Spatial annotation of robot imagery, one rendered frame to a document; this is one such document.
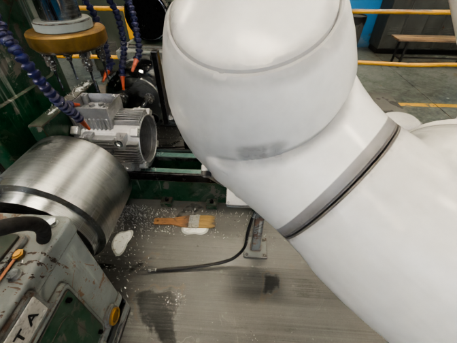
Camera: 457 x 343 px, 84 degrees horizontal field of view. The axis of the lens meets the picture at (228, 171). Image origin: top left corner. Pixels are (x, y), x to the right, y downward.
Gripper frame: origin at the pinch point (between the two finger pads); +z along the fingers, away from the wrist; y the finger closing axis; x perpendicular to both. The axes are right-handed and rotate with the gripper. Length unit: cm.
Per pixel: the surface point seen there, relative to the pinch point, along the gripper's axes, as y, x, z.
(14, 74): 64, -30, 10
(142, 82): 37, -42, 31
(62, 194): 33.2, 4.2, -4.0
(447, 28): -351, -354, 340
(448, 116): -243, -136, 238
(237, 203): 0.9, 2.9, 8.0
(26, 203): 37.4, 6.2, -6.6
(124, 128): 35.6, -18.6, 19.7
